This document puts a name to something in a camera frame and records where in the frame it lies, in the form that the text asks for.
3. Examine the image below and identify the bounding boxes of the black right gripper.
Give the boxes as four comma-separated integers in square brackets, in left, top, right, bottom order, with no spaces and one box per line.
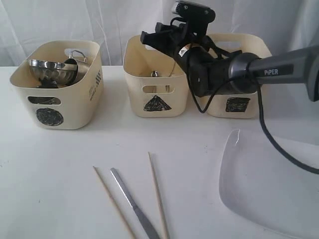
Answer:
[140,22,242,97]

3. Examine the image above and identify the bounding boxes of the long steel spoon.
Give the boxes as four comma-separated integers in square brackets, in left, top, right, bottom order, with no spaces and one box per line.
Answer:
[151,71,160,93]

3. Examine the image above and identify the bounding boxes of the steel fork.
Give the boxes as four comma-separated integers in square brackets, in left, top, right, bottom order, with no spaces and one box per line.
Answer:
[165,85,170,94]

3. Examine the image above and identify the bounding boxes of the steel mug with folding handle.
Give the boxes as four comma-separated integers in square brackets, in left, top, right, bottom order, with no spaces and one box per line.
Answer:
[64,50,90,86]

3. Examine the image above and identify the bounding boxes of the large stainless steel bowl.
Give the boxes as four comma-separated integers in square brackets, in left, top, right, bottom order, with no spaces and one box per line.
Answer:
[28,59,78,86]

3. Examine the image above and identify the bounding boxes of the small steel cup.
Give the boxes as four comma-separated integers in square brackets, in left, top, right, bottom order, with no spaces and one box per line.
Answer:
[28,82,61,105]

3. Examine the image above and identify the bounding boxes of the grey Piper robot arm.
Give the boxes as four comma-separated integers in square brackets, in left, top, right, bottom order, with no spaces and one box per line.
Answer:
[140,21,319,102]

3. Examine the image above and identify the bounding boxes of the cream bin with triangle mark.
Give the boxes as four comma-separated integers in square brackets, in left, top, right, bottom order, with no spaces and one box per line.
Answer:
[123,35,189,118]

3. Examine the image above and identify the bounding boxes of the cream bin with square mark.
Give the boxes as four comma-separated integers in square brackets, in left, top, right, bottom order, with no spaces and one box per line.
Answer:
[199,33,271,119]

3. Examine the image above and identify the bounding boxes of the cream bin with circle mark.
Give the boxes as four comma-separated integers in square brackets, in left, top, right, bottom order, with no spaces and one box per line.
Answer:
[9,40,104,129]

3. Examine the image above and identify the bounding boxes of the white backdrop curtain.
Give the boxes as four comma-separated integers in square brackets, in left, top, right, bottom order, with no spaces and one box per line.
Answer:
[0,0,319,66]

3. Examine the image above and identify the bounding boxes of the white rectangular plate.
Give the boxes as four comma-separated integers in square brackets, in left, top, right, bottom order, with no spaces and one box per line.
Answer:
[219,129,319,239]

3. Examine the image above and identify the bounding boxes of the right wooden chopstick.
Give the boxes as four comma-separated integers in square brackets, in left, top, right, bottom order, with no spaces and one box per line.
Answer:
[148,152,170,239]

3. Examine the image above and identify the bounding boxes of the wooden chopstick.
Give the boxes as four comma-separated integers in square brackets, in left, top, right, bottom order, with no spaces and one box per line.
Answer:
[93,166,137,239]
[148,152,170,239]

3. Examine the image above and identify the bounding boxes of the left wooden chopstick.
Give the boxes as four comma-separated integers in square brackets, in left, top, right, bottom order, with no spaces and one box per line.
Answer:
[93,166,137,239]

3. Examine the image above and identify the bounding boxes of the steel table knife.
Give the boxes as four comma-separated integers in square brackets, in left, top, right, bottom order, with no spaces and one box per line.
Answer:
[110,168,160,239]

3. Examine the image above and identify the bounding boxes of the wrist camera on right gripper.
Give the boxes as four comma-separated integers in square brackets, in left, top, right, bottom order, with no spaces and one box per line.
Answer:
[171,0,216,36]

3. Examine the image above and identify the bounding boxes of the black cable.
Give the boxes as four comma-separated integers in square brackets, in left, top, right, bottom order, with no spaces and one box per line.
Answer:
[190,72,319,175]

